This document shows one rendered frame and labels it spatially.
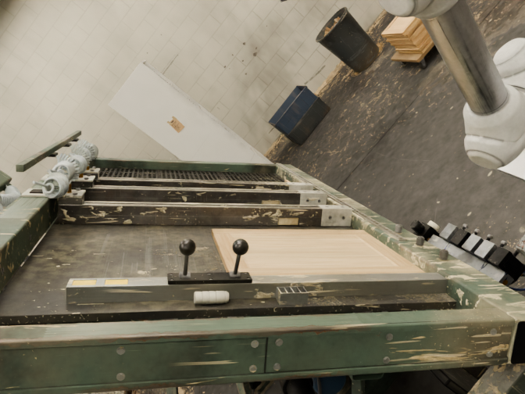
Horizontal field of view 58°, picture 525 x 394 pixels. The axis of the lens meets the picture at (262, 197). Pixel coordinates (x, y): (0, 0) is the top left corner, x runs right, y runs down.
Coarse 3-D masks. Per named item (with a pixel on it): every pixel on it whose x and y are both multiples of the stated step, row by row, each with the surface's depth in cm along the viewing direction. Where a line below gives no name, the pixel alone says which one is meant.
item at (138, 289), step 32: (96, 288) 107; (128, 288) 108; (160, 288) 110; (192, 288) 112; (224, 288) 114; (256, 288) 115; (320, 288) 119; (352, 288) 121; (384, 288) 123; (416, 288) 125
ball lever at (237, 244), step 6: (240, 240) 108; (234, 246) 108; (240, 246) 107; (246, 246) 108; (234, 252) 108; (240, 252) 108; (246, 252) 109; (240, 258) 112; (234, 270) 114; (234, 276) 115; (240, 276) 115
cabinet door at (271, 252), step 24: (216, 240) 153; (264, 240) 157; (288, 240) 159; (312, 240) 161; (336, 240) 163; (360, 240) 165; (240, 264) 133; (264, 264) 135; (288, 264) 136; (312, 264) 138; (336, 264) 139; (360, 264) 141; (384, 264) 142; (408, 264) 143
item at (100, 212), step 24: (24, 192) 160; (72, 192) 165; (72, 216) 164; (96, 216) 166; (120, 216) 168; (144, 216) 170; (168, 216) 172; (192, 216) 174; (216, 216) 176; (240, 216) 178; (264, 216) 180; (288, 216) 182; (312, 216) 184; (336, 216) 186
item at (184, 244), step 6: (186, 240) 106; (192, 240) 106; (180, 246) 105; (186, 246) 105; (192, 246) 105; (180, 252) 106; (186, 252) 105; (192, 252) 106; (186, 258) 108; (186, 264) 110; (186, 270) 111; (180, 276) 112; (186, 276) 112
